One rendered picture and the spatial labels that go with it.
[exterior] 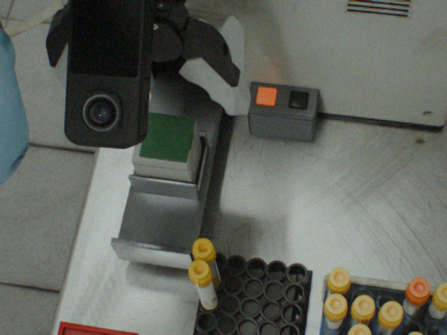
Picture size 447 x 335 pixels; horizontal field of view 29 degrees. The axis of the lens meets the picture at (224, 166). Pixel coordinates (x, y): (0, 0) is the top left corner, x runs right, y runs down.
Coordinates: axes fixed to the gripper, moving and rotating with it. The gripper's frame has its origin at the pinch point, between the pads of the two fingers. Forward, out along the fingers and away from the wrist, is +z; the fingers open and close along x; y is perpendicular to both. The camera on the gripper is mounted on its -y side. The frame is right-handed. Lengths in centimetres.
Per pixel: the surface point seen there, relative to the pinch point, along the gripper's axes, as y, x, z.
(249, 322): -11.7, -8.3, 13.1
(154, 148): -1.3, 0.5, 4.3
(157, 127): 0.6, 0.6, 4.3
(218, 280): -9.2, -5.4, 11.0
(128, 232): -6.2, 2.8, 11.0
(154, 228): -5.6, 0.7, 11.0
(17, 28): 67, 61, 102
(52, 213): 25, 42, 102
